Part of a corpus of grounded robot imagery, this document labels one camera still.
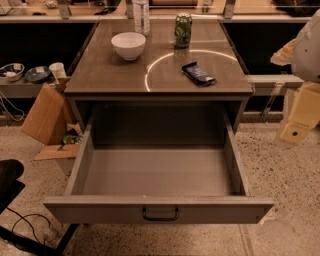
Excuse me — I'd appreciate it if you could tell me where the blue rxbar blueberry wrapper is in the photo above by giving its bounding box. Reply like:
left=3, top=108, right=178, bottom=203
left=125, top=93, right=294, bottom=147
left=182, top=62, right=217, bottom=87

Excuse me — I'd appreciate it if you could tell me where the green snack bag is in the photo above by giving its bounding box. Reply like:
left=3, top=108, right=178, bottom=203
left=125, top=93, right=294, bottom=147
left=62, top=134, right=82, bottom=145

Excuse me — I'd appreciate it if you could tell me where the brown cardboard box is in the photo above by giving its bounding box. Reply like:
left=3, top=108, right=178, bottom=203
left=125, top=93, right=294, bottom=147
left=21, top=84, right=76, bottom=145

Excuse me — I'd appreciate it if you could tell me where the black floor cable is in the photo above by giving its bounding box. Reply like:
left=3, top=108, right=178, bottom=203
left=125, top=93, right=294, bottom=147
left=4, top=206, right=59, bottom=246

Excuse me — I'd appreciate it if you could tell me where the clear plastic water bottle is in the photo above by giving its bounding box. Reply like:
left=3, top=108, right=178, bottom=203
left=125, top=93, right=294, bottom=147
left=133, top=0, right=150, bottom=36

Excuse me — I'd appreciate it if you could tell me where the green soda can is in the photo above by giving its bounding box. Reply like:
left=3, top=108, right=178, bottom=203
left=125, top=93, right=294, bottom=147
left=174, top=13, right=192, bottom=48

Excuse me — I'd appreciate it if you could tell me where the low grey shelf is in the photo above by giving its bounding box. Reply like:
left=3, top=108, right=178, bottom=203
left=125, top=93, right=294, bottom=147
left=0, top=76, right=72, bottom=99

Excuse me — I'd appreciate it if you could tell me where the open grey top drawer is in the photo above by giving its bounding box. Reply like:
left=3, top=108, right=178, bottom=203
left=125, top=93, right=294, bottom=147
left=44, top=105, right=274, bottom=224

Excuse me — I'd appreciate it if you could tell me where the grey drawer cabinet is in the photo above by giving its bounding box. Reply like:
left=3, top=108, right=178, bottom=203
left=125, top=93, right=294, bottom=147
left=66, top=17, right=253, bottom=126

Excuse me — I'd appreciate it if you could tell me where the black chair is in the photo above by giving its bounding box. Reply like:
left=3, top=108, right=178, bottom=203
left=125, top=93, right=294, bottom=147
left=0, top=159, right=24, bottom=213

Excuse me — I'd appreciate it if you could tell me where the black drawer handle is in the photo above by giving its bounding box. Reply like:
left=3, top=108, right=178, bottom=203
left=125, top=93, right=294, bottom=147
left=142, top=208, right=179, bottom=222

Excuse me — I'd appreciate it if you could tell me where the white paper cup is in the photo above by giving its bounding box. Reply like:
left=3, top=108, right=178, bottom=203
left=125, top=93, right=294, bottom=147
left=49, top=62, right=66, bottom=79

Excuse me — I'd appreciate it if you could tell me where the white ceramic bowl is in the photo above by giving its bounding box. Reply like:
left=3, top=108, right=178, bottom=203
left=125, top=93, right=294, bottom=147
left=111, top=32, right=146, bottom=61

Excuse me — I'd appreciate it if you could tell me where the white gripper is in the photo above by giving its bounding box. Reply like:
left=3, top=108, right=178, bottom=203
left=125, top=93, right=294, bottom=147
left=270, top=9, right=320, bottom=145

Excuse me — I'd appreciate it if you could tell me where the blue patterned bowl left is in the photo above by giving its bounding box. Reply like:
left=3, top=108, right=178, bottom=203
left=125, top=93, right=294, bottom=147
left=0, top=63, right=25, bottom=82

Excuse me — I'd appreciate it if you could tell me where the dark blue bowl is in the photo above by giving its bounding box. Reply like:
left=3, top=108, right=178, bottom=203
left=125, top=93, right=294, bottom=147
left=25, top=66, right=51, bottom=83

